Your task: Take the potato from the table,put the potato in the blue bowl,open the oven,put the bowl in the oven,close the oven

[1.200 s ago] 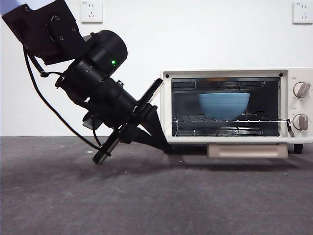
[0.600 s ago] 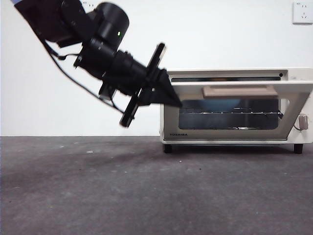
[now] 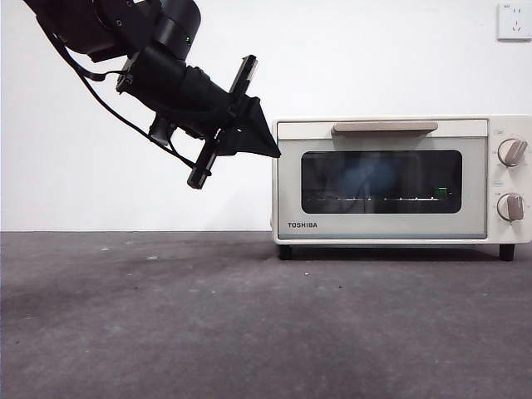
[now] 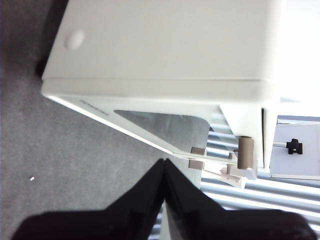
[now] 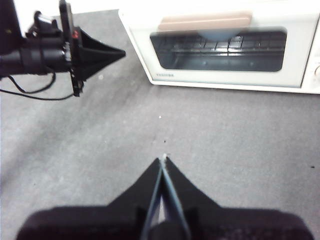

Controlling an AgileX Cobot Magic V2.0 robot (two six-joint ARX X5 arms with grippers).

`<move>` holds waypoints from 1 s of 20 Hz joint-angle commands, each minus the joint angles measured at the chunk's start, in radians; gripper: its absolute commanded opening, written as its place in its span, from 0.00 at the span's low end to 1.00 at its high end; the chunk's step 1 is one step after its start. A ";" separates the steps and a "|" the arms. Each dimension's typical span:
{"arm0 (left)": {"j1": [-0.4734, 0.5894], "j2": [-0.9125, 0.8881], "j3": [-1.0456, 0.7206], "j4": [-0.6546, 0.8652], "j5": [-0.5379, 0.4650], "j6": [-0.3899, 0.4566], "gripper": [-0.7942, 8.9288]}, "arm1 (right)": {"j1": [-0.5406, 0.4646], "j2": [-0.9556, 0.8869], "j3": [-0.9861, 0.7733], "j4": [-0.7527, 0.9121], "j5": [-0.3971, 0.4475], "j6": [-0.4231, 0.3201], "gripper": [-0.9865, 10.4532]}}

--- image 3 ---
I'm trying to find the wire oven rack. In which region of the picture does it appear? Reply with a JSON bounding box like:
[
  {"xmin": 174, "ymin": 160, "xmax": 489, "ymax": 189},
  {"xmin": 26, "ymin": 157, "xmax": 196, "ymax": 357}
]
[{"xmin": 306, "ymin": 195, "xmax": 440, "ymax": 204}]

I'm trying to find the cream Toshiba toaster oven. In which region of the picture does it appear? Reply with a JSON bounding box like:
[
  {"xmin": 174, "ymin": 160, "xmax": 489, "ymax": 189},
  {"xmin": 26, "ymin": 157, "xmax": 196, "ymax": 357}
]
[{"xmin": 270, "ymin": 116, "xmax": 532, "ymax": 262}]

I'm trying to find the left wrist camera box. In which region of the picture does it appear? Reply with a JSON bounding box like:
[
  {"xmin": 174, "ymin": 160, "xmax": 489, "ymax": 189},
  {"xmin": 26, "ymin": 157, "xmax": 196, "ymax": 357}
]
[{"xmin": 148, "ymin": 114, "xmax": 175, "ymax": 145}]

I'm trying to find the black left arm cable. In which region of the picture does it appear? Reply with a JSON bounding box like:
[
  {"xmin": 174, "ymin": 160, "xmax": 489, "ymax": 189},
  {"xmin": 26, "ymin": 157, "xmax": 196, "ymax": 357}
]
[{"xmin": 47, "ymin": 31, "xmax": 199, "ymax": 171}]

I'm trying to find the beige oven knob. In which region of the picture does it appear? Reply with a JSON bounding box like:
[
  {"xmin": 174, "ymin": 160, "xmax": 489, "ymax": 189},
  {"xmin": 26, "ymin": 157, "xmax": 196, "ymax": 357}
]
[
  {"xmin": 496, "ymin": 193, "xmax": 526, "ymax": 221},
  {"xmin": 497, "ymin": 139, "xmax": 530, "ymax": 168}
]

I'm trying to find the blue ribbed bowl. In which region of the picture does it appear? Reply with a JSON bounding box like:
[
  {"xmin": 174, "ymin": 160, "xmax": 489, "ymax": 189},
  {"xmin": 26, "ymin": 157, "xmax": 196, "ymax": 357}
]
[{"xmin": 335, "ymin": 159, "xmax": 402, "ymax": 197}]

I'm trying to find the glass oven door with handle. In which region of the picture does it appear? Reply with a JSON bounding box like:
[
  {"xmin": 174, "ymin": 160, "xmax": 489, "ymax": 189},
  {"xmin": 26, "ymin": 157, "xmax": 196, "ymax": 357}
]
[{"xmin": 275, "ymin": 119, "xmax": 490, "ymax": 241}]

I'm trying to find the white wall socket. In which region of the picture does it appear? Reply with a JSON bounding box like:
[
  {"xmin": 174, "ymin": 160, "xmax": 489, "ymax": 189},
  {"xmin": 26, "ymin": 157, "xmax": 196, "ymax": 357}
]
[{"xmin": 496, "ymin": 2, "xmax": 532, "ymax": 42}]

